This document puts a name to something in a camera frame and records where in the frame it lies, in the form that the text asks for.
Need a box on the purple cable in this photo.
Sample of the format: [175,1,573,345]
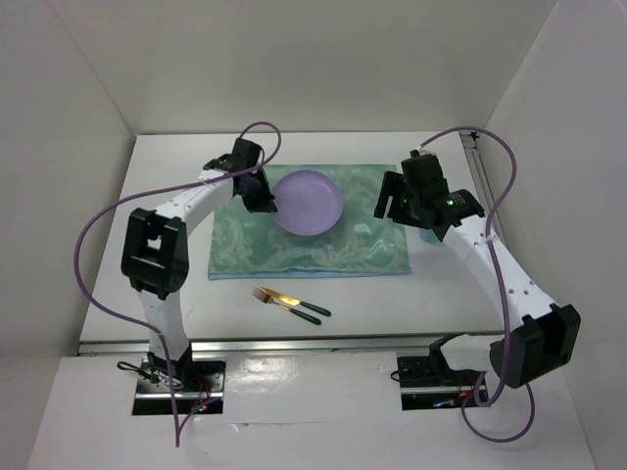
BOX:
[72,121,283,448]
[418,126,535,444]

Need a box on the aluminium rail right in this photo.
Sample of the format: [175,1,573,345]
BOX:
[459,131,494,211]

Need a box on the green patterned cloth placemat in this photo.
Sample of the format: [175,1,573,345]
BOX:
[208,164,410,280]

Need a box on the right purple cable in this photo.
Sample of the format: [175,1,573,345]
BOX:
[418,126,535,444]

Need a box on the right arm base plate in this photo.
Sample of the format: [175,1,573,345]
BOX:
[390,356,479,411]

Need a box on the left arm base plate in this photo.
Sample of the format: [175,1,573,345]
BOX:
[117,359,226,416]

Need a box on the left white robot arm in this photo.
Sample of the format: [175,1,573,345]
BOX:
[121,137,277,391]

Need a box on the gold knife green handle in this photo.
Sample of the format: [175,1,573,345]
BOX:
[261,287,332,317]

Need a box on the purple plastic plate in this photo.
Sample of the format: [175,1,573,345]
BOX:
[272,169,344,237]

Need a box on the aluminium rail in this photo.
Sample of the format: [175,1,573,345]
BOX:
[459,131,494,211]
[76,332,456,357]

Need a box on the light blue mug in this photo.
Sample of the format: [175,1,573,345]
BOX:
[419,229,439,244]

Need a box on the aluminium rail front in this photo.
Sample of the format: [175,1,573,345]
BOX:
[76,332,456,357]

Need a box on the gold fork green handle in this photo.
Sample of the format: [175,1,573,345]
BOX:
[253,289,321,326]

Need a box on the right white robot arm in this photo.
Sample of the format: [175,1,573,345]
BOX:
[374,150,581,389]

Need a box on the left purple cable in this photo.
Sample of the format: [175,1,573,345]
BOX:
[72,121,283,448]

